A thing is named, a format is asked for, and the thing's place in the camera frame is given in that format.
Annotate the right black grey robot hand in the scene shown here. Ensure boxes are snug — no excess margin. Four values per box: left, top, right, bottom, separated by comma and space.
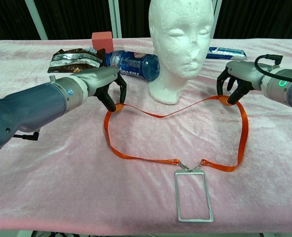
216, 61, 263, 106

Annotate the left black grey robot hand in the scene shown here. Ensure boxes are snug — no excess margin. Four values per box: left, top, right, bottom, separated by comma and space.
83, 66, 128, 114

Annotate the orange lanyard strap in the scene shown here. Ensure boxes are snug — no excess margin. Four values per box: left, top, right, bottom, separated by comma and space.
103, 95, 249, 173

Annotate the clear badge holder metal frame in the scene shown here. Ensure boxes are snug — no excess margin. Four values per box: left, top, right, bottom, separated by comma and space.
174, 161, 214, 223

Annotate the white foam mannequin head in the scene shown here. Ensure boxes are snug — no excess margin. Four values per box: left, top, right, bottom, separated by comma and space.
147, 0, 215, 105

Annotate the blue white wrapped packet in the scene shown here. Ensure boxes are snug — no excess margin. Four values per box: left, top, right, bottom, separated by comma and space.
206, 46, 248, 61

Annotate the brown snack bag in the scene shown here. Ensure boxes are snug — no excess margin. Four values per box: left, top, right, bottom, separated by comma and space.
47, 47, 107, 74

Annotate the pink foam cube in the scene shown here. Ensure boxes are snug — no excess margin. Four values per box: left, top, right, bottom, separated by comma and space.
91, 31, 114, 52

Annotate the blue plastic drink bottle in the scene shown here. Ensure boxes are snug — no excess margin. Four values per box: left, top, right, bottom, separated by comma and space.
104, 50, 161, 82

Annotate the black curtain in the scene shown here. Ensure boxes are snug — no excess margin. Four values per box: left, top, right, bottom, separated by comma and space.
0, 0, 292, 43

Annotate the pink fleece table cloth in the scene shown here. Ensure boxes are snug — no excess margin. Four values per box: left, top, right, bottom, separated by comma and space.
0, 37, 292, 235

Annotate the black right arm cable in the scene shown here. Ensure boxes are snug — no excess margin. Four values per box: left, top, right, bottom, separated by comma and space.
254, 54, 292, 84

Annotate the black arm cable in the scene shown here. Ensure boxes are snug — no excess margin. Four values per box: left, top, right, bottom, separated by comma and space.
254, 54, 292, 84
12, 131, 40, 142

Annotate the white double frame post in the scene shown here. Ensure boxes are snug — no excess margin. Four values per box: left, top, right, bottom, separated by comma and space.
108, 0, 123, 39

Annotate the white thin frame post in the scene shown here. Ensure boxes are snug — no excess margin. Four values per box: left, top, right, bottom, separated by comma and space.
210, 0, 223, 40

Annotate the white slanted frame post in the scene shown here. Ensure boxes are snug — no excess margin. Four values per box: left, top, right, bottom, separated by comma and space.
24, 0, 49, 41

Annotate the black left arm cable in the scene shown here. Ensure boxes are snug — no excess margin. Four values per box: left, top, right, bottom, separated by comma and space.
12, 131, 40, 142

